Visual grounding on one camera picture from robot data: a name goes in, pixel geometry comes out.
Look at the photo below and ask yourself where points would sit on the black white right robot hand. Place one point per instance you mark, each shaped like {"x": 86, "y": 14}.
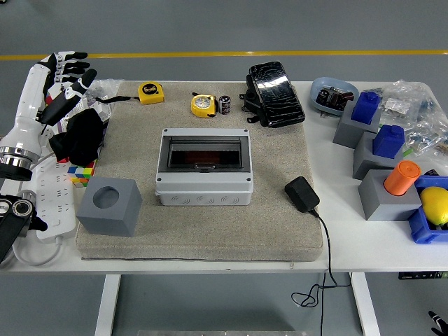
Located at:
{"x": 437, "y": 318}

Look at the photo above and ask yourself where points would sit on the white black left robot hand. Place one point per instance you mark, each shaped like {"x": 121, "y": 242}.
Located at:
{"x": 29, "y": 105}

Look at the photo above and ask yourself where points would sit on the grey electrical box clear lid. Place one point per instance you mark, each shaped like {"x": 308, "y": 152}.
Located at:
{"x": 203, "y": 196}

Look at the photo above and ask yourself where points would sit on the small black cylinder battery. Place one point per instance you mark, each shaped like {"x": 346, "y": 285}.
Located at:
{"x": 225, "y": 104}

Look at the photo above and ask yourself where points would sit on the black table control panel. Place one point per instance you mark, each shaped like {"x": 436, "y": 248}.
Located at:
{"x": 420, "y": 276}

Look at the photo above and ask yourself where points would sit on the white purple package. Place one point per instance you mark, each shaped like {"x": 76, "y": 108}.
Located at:
{"x": 82, "y": 105}

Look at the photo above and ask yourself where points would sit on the black cloth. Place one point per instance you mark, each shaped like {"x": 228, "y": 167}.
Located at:
{"x": 80, "y": 136}

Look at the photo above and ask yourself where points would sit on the white table leg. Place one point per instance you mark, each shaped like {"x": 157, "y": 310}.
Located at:
{"x": 365, "y": 304}
{"x": 106, "y": 304}

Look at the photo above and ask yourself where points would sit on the clear plastic bag dark parts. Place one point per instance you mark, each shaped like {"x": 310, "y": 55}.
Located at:
{"x": 105, "y": 87}

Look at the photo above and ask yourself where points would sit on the small colourful puzzle cube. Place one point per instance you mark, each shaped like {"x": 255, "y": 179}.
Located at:
{"x": 82, "y": 171}

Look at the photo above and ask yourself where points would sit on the blue plastic bin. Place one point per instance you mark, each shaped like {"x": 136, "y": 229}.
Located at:
{"x": 420, "y": 227}

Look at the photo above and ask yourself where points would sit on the white power strip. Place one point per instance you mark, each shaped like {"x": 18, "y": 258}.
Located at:
{"x": 56, "y": 203}

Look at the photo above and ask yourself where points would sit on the yellow lemon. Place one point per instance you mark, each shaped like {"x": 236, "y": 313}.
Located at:
{"x": 434, "y": 206}

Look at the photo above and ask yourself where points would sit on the grey cube holder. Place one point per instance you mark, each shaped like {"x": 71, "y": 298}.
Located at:
{"x": 381, "y": 206}
{"x": 344, "y": 133}
{"x": 364, "y": 161}
{"x": 115, "y": 220}

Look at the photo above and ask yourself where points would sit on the small dark component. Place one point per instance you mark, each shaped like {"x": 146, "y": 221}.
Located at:
{"x": 432, "y": 173}

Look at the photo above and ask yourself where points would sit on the green plastic strip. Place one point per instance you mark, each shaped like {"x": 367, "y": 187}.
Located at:
{"x": 407, "y": 151}

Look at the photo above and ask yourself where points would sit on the blue block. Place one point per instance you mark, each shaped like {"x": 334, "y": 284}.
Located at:
{"x": 365, "y": 108}
{"x": 386, "y": 141}

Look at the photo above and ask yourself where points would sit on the black power adapter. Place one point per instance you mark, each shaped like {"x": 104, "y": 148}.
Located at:
{"x": 301, "y": 194}

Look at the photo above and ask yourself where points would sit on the clear plastic bags of parts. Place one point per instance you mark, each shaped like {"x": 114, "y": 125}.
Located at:
{"x": 423, "y": 119}

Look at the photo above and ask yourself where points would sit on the small bag white parts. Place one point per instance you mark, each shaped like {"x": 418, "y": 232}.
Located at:
{"x": 397, "y": 105}

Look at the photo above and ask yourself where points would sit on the grey-brown mat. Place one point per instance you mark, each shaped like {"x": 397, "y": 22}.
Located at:
{"x": 227, "y": 231}

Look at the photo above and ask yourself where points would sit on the dark electronic component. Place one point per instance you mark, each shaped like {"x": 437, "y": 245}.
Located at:
{"x": 332, "y": 96}

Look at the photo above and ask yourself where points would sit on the black foot pedal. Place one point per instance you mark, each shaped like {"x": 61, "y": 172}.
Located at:
{"x": 276, "y": 94}

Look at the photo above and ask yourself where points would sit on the light blue bowl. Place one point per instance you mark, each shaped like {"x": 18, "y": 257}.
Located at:
{"x": 323, "y": 84}

